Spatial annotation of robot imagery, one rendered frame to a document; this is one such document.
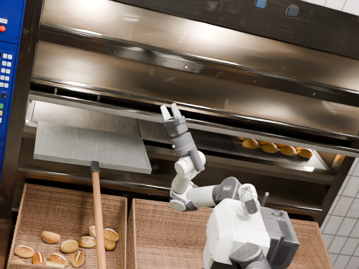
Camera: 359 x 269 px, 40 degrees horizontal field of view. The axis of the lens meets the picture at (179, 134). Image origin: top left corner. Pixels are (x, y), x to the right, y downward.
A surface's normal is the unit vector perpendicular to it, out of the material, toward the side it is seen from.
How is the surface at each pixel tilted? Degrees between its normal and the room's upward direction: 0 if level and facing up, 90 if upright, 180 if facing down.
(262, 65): 70
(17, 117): 90
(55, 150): 0
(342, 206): 90
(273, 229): 1
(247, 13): 90
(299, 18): 90
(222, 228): 45
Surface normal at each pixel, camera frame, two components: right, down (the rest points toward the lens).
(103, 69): 0.25, 0.15
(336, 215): 0.16, 0.48
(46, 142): 0.27, -0.86
